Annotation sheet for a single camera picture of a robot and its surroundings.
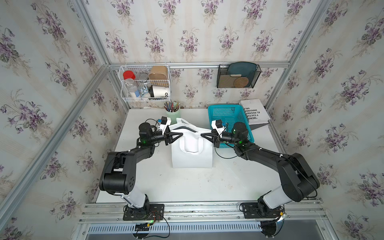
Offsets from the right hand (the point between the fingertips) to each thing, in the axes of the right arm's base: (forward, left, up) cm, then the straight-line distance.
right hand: (203, 134), depth 77 cm
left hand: (+1, +11, -3) cm, 11 cm away
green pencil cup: (+22, +19, -6) cm, 30 cm away
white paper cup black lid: (+30, +29, +4) cm, 42 cm away
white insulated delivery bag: (-6, +6, -6) cm, 10 cm away
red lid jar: (+36, +47, +13) cm, 60 cm away
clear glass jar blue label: (+28, +44, +7) cm, 53 cm away
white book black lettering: (+32, -40, -15) cm, 53 cm away
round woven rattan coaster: (+39, -25, +5) cm, 47 cm away
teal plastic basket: (+27, -20, -14) cm, 36 cm away
